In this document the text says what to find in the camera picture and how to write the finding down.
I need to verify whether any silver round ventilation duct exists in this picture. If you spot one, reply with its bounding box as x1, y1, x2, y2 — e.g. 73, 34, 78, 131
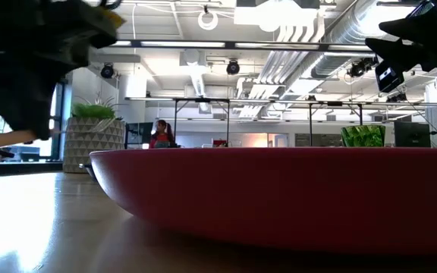
311, 0, 420, 79

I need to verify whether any black computer monitor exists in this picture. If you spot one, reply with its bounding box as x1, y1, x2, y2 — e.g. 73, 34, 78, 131
394, 121, 432, 149
125, 121, 154, 149

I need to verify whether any black table edge rail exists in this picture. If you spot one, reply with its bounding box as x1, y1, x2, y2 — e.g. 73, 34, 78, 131
0, 159, 64, 179

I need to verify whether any black cable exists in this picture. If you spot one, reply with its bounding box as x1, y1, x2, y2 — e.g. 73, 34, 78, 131
99, 0, 123, 11

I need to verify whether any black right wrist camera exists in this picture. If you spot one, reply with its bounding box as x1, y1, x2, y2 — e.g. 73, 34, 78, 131
374, 60, 406, 94

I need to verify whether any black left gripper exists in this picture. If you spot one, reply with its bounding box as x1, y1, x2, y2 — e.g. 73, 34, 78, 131
0, 0, 125, 141

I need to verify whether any black ceiling spotlight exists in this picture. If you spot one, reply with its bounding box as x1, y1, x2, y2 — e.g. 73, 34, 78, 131
346, 56, 379, 79
99, 62, 115, 80
225, 59, 241, 76

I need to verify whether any grey white triangle-pattern planter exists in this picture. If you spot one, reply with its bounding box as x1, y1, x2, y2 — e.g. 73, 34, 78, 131
62, 116, 126, 174

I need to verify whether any green patterned glass cup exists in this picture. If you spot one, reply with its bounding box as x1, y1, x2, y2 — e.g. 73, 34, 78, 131
340, 124, 387, 149

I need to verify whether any large black-framed window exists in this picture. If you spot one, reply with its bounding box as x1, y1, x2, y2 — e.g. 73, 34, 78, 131
0, 81, 68, 162

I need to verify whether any white ring lamp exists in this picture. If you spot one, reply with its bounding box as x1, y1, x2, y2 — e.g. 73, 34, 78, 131
197, 9, 219, 31

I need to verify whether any green succulent plant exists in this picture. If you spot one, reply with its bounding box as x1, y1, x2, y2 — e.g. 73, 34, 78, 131
70, 93, 124, 121

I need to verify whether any black metal frame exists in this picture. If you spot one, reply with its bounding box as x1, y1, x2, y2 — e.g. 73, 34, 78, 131
172, 97, 231, 148
308, 100, 364, 148

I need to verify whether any black overhead light bar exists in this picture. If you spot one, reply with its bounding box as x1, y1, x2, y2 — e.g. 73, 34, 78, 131
108, 39, 373, 52

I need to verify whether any fork with cream handle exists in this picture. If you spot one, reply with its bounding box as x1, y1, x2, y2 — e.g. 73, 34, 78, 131
0, 119, 117, 153

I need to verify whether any person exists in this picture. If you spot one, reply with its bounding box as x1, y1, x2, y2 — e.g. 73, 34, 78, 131
149, 119, 175, 149

